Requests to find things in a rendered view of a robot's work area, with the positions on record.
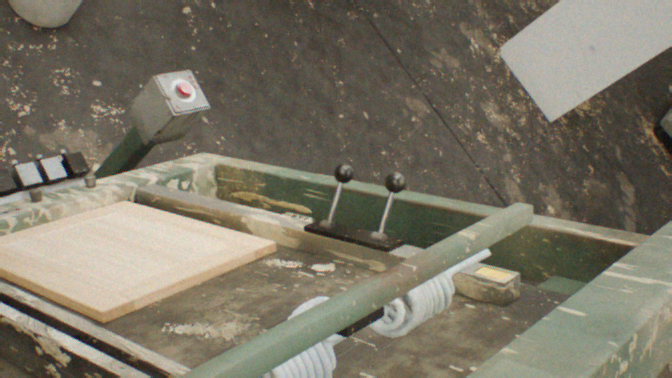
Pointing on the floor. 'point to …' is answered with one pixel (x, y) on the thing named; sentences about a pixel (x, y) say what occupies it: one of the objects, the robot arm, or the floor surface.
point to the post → (124, 155)
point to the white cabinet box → (586, 48)
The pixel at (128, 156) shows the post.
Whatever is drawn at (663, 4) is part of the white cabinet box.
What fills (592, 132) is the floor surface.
